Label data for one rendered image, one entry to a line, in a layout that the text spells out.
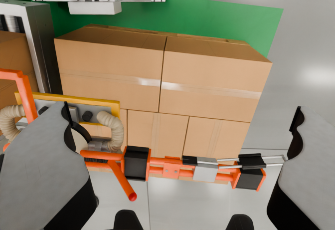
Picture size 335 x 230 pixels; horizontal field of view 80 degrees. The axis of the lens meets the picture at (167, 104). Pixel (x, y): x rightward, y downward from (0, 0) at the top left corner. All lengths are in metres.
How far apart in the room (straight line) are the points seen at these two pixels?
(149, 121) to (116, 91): 0.29
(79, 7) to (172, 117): 0.85
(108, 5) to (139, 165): 0.48
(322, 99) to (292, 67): 0.45
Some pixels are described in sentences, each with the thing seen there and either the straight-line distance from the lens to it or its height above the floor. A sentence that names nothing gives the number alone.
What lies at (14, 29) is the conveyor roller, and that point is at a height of 0.54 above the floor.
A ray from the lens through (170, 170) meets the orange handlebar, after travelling 0.65.
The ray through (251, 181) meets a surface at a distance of 0.71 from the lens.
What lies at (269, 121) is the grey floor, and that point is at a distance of 2.16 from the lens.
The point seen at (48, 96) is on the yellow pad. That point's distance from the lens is 0.76.
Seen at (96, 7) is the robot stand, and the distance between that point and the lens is 0.68.
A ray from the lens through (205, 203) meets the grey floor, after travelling 2.90.
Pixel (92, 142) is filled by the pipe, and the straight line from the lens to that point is 0.72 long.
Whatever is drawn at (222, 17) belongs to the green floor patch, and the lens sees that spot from 1.68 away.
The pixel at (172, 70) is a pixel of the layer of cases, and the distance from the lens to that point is 1.16.
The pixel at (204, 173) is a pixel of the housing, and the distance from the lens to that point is 0.66.
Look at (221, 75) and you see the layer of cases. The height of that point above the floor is 0.54.
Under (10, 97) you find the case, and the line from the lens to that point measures 1.25.
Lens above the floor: 1.63
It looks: 60 degrees down
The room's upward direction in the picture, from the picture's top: 175 degrees counter-clockwise
